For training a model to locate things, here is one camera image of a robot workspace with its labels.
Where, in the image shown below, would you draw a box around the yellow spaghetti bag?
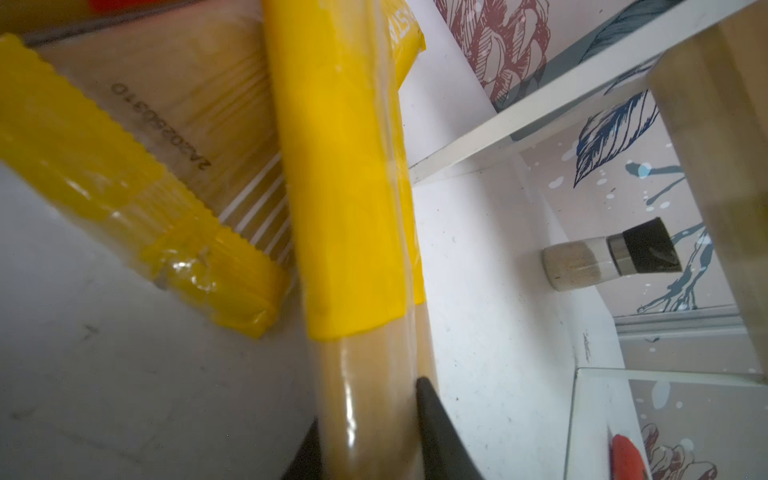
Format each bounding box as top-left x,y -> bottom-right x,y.
262,1 -> 424,479
1,1 -> 293,337

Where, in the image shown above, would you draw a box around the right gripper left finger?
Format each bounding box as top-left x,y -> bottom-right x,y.
281,420 -> 323,480

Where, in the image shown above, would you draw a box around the wooden two-tier shelf rack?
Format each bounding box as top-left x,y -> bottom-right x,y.
400,1 -> 767,479

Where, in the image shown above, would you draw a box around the red spaghetti box inner left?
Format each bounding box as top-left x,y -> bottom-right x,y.
610,435 -> 649,480

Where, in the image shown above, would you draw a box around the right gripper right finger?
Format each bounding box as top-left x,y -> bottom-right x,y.
416,377 -> 483,480

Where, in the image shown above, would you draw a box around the glass spice jar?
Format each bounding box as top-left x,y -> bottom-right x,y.
541,218 -> 682,292

